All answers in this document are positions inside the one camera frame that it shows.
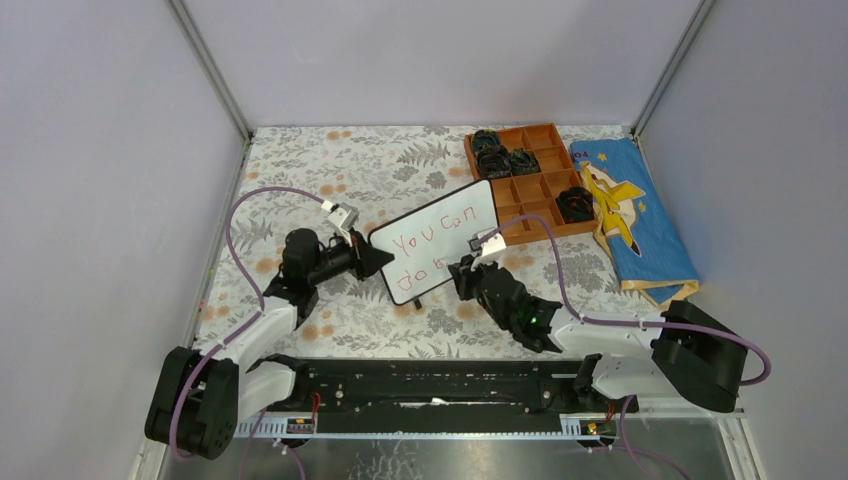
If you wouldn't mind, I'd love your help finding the black coiled band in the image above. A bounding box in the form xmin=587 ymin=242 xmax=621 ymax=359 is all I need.
xmin=476 ymin=145 xmax=512 ymax=180
xmin=471 ymin=129 xmax=502 ymax=155
xmin=555 ymin=186 xmax=595 ymax=224
xmin=509 ymin=148 xmax=540 ymax=176

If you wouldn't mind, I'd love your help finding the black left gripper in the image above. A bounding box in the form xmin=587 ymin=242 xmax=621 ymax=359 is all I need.
xmin=308 ymin=229 xmax=394 ymax=288

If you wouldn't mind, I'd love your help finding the floral table cloth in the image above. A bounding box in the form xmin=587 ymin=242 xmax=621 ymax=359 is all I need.
xmin=194 ymin=126 xmax=653 ymax=359

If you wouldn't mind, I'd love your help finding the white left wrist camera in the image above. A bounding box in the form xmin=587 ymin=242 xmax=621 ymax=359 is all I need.
xmin=321 ymin=200 xmax=359 ymax=246

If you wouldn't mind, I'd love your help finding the electronics board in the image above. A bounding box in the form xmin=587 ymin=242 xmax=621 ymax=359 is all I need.
xmin=285 ymin=416 xmax=317 ymax=436
xmin=580 ymin=419 xmax=617 ymax=437

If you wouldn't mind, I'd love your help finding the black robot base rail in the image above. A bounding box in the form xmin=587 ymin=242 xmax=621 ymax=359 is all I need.
xmin=182 ymin=357 xmax=641 ymax=435

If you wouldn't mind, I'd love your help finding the orange wooden compartment tray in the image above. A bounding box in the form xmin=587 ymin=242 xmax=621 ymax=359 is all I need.
xmin=464 ymin=123 xmax=599 ymax=237

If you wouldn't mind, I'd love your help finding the black coiled band back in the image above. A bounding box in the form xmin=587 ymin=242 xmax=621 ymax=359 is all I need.
xmin=471 ymin=129 xmax=502 ymax=155

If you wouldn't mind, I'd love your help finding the aluminium frame post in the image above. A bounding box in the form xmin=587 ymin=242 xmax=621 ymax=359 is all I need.
xmin=630 ymin=0 xmax=718 ymax=138
xmin=165 ymin=0 xmax=253 ymax=143

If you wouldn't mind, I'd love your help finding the black framed whiteboard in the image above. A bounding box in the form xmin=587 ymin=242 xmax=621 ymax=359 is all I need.
xmin=368 ymin=180 xmax=498 ymax=306

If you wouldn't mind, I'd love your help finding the left electronics board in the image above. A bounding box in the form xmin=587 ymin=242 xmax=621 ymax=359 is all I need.
xmin=285 ymin=416 xmax=317 ymax=436

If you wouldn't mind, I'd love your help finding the black coiled band front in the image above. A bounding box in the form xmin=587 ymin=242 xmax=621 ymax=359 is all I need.
xmin=555 ymin=186 xmax=595 ymax=224

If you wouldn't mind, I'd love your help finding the blue cartoon cloth bag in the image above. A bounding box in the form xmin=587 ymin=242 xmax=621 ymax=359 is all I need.
xmin=569 ymin=138 xmax=700 ymax=308

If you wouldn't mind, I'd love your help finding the right aluminium frame post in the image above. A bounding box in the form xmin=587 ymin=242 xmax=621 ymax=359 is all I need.
xmin=630 ymin=0 xmax=718 ymax=138

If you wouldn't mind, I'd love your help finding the black coiled band middle left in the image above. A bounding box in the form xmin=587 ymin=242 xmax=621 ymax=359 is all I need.
xmin=476 ymin=145 xmax=512 ymax=180

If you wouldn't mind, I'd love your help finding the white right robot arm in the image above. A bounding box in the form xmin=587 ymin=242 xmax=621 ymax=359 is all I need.
xmin=448 ymin=256 xmax=748 ymax=413

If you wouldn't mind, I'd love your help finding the left aluminium frame post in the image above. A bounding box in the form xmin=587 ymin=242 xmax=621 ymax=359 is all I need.
xmin=165 ymin=0 xmax=253 ymax=143

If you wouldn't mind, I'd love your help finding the right electronics board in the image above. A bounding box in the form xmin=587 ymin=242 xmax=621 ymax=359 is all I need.
xmin=580 ymin=419 xmax=617 ymax=437

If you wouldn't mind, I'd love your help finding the black coiled band middle right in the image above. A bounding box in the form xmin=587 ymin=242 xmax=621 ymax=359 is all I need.
xmin=509 ymin=148 xmax=540 ymax=176

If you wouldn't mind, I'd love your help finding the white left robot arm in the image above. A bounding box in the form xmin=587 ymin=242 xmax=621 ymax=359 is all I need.
xmin=144 ymin=228 xmax=395 ymax=459

